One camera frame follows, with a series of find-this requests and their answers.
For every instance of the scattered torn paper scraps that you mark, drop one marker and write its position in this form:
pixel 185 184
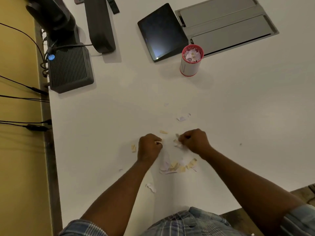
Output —
pixel 173 166

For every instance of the paper scraps filling cup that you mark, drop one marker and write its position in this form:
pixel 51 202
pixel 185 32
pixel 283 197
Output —
pixel 192 55

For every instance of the black oblong stand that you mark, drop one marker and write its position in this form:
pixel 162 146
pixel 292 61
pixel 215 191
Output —
pixel 99 24

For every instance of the person's right fingers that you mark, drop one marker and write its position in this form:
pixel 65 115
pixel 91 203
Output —
pixel 183 140

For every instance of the black tablet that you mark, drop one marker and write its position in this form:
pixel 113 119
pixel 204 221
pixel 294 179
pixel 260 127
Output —
pixel 161 31

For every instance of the person's left fingers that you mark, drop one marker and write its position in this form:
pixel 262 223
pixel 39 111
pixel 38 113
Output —
pixel 157 141

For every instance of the blue plaid shirt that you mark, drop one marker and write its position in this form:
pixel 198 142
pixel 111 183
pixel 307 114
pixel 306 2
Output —
pixel 187 223

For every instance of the person's left hand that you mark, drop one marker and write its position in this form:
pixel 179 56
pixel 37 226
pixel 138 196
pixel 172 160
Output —
pixel 148 150

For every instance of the black ribbed mini computer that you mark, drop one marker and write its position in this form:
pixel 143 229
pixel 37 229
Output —
pixel 70 68

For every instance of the person's right hand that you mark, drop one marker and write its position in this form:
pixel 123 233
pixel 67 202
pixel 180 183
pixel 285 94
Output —
pixel 196 142

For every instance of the white cup with pink rim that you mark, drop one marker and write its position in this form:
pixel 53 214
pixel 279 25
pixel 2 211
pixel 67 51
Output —
pixel 188 67

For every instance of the beige torn paper bit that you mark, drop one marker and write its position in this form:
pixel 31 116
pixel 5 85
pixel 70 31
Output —
pixel 159 143

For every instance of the white torn paper bit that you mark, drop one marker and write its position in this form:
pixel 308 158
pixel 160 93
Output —
pixel 177 144

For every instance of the person's left forearm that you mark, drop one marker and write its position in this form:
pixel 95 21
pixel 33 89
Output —
pixel 118 194

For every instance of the person's right forearm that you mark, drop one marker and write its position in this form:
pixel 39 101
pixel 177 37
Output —
pixel 248 186

